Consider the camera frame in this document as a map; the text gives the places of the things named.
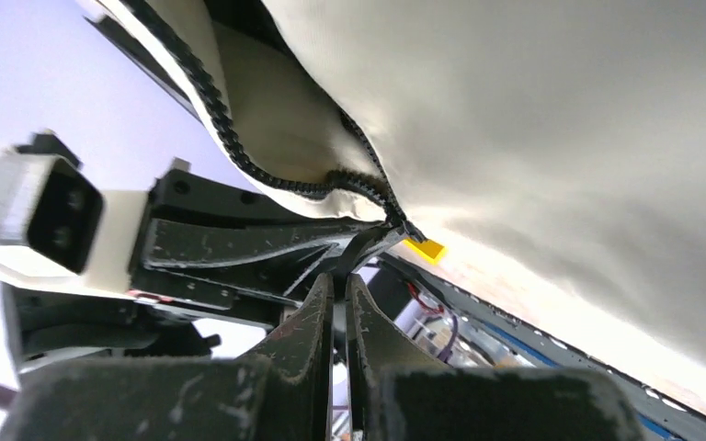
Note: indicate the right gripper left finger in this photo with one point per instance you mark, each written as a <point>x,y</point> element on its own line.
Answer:
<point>278,390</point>

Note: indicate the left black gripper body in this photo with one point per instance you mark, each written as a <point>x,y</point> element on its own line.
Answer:
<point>46,326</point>

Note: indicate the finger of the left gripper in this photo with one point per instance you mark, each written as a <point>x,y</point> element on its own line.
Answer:
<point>277,255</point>

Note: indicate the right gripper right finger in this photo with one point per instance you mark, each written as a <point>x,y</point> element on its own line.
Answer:
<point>398,391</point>

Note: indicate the cream zip-up jacket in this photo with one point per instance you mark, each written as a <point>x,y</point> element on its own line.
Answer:
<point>567,135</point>

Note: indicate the yellow rectangular block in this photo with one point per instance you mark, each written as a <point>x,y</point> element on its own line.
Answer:
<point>430,251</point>

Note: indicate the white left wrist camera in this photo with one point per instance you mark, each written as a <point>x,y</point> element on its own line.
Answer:
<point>59,233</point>

